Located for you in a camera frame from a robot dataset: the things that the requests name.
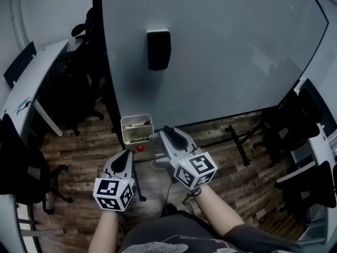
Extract white curved desk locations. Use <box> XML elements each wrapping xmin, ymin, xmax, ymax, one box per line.
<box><xmin>0</xmin><ymin>193</ymin><xmax>64</xmax><ymax>253</ymax></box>

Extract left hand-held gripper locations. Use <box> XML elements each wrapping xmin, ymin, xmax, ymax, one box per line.
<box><xmin>92</xmin><ymin>149</ymin><xmax>135</xmax><ymax>211</ymax></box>

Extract white desk with slanted leg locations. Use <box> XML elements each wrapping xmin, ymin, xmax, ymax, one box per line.
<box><xmin>0</xmin><ymin>38</ymin><xmax>70</xmax><ymax>139</ymax></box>

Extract person's right forearm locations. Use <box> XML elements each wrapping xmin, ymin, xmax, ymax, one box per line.
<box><xmin>195</xmin><ymin>185</ymin><xmax>246</xmax><ymax>239</ymax></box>

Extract black power cable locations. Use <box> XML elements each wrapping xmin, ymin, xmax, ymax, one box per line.
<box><xmin>164</xmin><ymin>180</ymin><xmax>175</xmax><ymax>216</ymax></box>

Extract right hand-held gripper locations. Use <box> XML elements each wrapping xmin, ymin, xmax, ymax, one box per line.
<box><xmin>157</xmin><ymin>126</ymin><xmax>219</xmax><ymax>190</ymax></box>

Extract white whiteboard on black stand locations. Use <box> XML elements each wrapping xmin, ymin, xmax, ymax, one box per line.
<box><xmin>91</xmin><ymin>0</ymin><xmax>330</xmax><ymax>202</ymax></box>

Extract green paper item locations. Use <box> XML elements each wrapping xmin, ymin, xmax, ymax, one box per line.
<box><xmin>14</xmin><ymin>97</ymin><xmax>32</xmax><ymax>115</ymax></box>

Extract white plastic tray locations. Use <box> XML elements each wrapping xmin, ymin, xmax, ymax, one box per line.
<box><xmin>120</xmin><ymin>113</ymin><xmax>155</xmax><ymax>145</ymax></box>

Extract person's dark grey shirt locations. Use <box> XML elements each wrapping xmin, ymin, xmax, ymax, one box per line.
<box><xmin>119</xmin><ymin>211</ymin><xmax>310</xmax><ymax>253</ymax></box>

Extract black whiteboard eraser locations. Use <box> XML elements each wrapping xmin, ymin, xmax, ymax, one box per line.
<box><xmin>146</xmin><ymin>28</ymin><xmax>172</xmax><ymax>72</ymax></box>

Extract dark desk partition panel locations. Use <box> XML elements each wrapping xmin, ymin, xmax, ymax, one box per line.
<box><xmin>3</xmin><ymin>41</ymin><xmax>37</xmax><ymax>90</ymax></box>

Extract person's right black shoe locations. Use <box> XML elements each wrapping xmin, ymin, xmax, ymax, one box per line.
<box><xmin>165</xmin><ymin>202</ymin><xmax>178</xmax><ymax>216</ymax></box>

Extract person's left forearm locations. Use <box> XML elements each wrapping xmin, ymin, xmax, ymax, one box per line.
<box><xmin>87</xmin><ymin>209</ymin><xmax>120</xmax><ymax>253</ymax></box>

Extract black office chair with headrest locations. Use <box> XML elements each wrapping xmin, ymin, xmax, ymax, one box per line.
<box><xmin>52</xmin><ymin>7</ymin><xmax>106</xmax><ymax>137</ymax></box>

